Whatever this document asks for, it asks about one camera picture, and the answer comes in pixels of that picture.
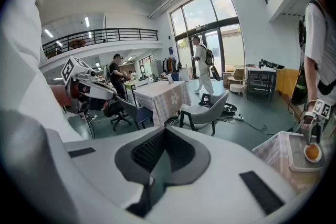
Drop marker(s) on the white cabinet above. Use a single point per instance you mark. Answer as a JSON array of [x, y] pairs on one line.
[[156, 68]]

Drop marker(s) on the yellow cabinet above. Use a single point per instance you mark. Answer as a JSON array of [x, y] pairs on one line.
[[286, 81]]

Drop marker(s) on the pink patterned tablecloth table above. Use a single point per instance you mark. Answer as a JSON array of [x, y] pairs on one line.
[[162, 97]]

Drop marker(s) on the white card holder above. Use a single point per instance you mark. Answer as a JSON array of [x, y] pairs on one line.
[[170, 78]]

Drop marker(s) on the glass entrance front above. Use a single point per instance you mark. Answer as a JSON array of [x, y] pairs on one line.
[[199, 13]]

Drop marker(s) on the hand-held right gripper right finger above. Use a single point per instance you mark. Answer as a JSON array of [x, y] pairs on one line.
[[210, 196]]

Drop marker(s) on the black office chair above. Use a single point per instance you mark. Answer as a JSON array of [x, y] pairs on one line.
[[114, 110]]

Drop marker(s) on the black-frame white-top table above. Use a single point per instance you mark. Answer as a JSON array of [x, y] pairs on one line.
[[260, 70]]

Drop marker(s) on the white tray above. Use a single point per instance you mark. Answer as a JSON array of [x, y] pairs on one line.
[[296, 154]]

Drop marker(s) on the clothing rack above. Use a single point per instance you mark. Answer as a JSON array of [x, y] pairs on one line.
[[170, 64]]

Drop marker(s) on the blue chair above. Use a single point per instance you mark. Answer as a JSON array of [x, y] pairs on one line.
[[144, 115]]

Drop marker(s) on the person's white shirt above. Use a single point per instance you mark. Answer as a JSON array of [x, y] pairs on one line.
[[26, 73]]

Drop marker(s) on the black balcony railing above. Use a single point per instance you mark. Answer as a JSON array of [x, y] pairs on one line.
[[105, 34]]

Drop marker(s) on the table with pale cloth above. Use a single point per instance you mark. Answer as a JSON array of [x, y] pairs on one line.
[[270, 157]]

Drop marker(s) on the white bowl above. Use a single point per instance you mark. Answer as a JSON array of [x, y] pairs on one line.
[[312, 152]]

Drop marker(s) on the white power strip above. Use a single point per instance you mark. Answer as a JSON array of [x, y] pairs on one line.
[[239, 118]]

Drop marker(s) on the yellow-green table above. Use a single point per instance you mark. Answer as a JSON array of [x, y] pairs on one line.
[[131, 85]]

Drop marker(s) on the black folded device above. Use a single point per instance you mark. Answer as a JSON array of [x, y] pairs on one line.
[[270, 63]]

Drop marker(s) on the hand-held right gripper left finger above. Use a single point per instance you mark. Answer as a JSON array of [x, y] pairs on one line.
[[86, 178]]

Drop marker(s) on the grey round chair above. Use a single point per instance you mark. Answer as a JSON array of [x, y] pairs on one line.
[[207, 112]]

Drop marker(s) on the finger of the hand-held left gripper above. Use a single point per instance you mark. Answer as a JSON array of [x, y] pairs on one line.
[[102, 92]]

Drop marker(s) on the cardboard box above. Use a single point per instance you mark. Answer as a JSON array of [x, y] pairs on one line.
[[226, 77]]

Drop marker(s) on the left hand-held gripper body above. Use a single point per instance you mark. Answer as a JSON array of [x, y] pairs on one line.
[[74, 70]]

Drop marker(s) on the black open case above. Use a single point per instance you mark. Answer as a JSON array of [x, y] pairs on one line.
[[230, 108]]

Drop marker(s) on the round beige side table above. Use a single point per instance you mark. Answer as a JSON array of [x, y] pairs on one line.
[[237, 84]]

